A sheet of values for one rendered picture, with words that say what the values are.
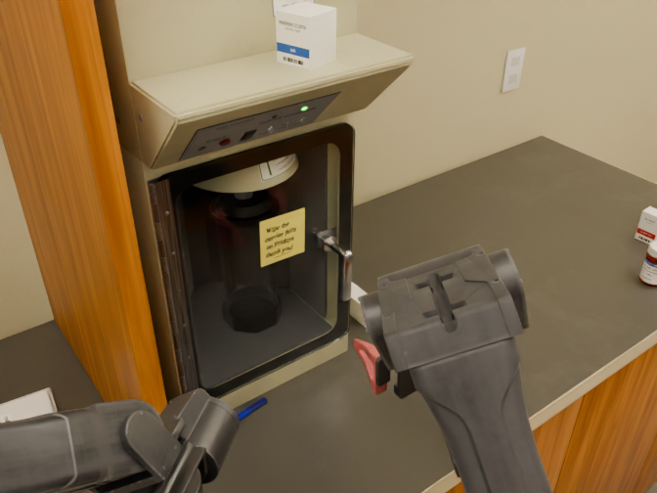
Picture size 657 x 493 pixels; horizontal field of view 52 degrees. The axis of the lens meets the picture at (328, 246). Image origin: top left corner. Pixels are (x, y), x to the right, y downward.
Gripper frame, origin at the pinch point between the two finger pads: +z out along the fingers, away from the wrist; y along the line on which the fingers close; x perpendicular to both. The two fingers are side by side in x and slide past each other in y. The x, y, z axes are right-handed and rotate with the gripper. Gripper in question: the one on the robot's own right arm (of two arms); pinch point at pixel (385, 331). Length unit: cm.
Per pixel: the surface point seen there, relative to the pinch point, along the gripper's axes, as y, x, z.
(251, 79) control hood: 12.9, -37.9, 7.1
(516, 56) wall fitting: -96, -6, 60
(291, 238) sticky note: 5.1, -10.6, 14.9
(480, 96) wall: -84, 2, 61
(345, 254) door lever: -1.1, -7.3, 10.4
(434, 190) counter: -60, 19, 53
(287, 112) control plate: 8.7, -32.9, 7.1
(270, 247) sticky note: 8.8, -10.4, 14.9
